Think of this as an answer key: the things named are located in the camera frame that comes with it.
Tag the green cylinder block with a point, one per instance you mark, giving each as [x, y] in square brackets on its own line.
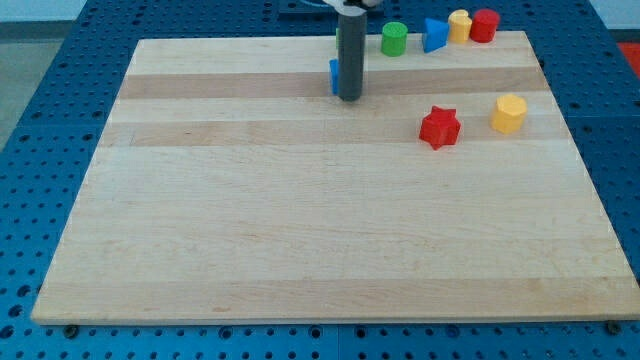
[394, 37]

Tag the blue cube block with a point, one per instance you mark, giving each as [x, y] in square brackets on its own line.
[334, 75]

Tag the red cylinder block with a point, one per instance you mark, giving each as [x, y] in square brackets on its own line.
[484, 25]

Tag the yellow hexagon block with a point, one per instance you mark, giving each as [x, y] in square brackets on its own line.
[508, 114]

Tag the blue triangular prism block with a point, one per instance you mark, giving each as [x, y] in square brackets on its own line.
[435, 35]

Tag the red star block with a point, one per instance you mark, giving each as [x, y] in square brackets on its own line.
[440, 128]

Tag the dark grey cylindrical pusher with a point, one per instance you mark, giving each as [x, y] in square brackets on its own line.
[352, 24]

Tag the light wooden board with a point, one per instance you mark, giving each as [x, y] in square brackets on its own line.
[229, 186]

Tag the yellow heart block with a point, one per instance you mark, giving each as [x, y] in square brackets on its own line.
[459, 26]

